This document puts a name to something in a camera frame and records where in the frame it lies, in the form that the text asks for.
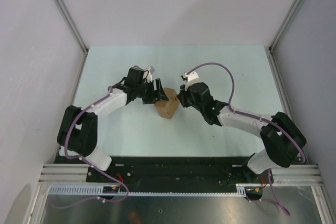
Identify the left aluminium corner post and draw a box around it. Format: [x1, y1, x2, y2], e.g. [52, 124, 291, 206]
[53, 0, 89, 56]

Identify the right aluminium corner post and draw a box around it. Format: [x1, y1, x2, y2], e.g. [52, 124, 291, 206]
[268, 0, 304, 54]

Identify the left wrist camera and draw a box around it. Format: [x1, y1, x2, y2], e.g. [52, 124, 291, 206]
[134, 65, 155, 83]

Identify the aluminium corner post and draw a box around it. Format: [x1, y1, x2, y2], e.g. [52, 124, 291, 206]
[53, 0, 89, 56]
[268, 0, 304, 54]

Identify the white slotted cable duct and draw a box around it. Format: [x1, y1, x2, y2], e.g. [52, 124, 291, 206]
[48, 184, 249, 198]

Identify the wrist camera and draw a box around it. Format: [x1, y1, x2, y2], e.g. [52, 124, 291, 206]
[134, 65, 155, 83]
[181, 71, 199, 90]

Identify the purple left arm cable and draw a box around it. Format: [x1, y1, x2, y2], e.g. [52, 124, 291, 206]
[64, 84, 129, 209]

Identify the brown cardboard express box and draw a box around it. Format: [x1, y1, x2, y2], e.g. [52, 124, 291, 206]
[154, 88, 180, 119]

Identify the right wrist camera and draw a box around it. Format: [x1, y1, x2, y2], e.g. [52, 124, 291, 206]
[181, 71, 199, 90]

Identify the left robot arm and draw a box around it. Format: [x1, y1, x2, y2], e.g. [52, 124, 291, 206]
[57, 66, 169, 182]

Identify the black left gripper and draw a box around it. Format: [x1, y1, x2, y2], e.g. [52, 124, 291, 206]
[135, 79, 169, 104]

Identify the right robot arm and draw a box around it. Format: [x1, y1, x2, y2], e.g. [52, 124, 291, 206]
[177, 82, 307, 183]

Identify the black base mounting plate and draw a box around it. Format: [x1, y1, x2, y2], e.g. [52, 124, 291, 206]
[80, 156, 267, 194]

